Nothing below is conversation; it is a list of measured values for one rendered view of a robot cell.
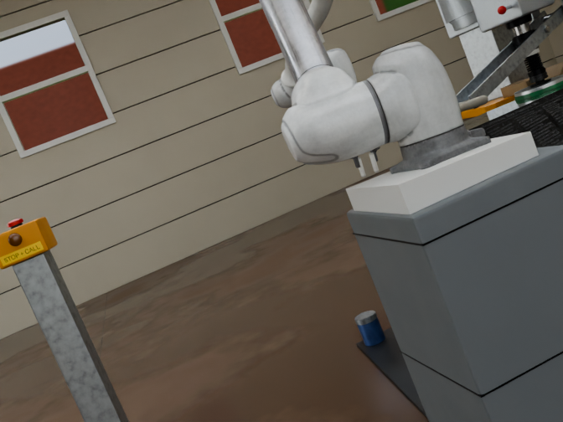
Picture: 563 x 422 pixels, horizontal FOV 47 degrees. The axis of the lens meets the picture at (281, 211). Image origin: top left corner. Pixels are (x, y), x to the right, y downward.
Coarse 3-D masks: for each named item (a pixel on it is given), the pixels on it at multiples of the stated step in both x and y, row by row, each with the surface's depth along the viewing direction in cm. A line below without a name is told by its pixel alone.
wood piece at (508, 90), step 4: (520, 80) 318; (524, 80) 308; (528, 80) 303; (512, 84) 319; (516, 84) 309; (520, 84) 307; (524, 84) 304; (528, 84) 303; (532, 84) 304; (504, 88) 318; (508, 88) 316; (512, 88) 313; (516, 88) 310; (520, 88) 308; (504, 92) 320; (508, 92) 317; (512, 92) 314; (504, 96) 321; (508, 96) 319
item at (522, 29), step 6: (522, 24) 255; (528, 24) 255; (516, 30) 256; (522, 30) 255; (528, 30) 255; (534, 30) 254; (516, 36) 256; (522, 36) 254; (528, 36) 254; (516, 42) 257; (522, 42) 255
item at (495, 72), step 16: (544, 16) 270; (560, 16) 260; (544, 32) 255; (512, 48) 262; (528, 48) 250; (496, 64) 257; (512, 64) 246; (480, 80) 253; (496, 80) 242; (464, 96) 249
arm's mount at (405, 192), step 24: (504, 144) 137; (528, 144) 138; (432, 168) 137; (456, 168) 134; (480, 168) 136; (504, 168) 137; (360, 192) 154; (384, 192) 140; (408, 192) 132; (432, 192) 133; (456, 192) 135
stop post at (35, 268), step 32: (32, 224) 154; (0, 256) 153; (32, 256) 155; (32, 288) 157; (64, 288) 162; (64, 320) 158; (64, 352) 159; (96, 352) 167; (96, 384) 161; (96, 416) 161
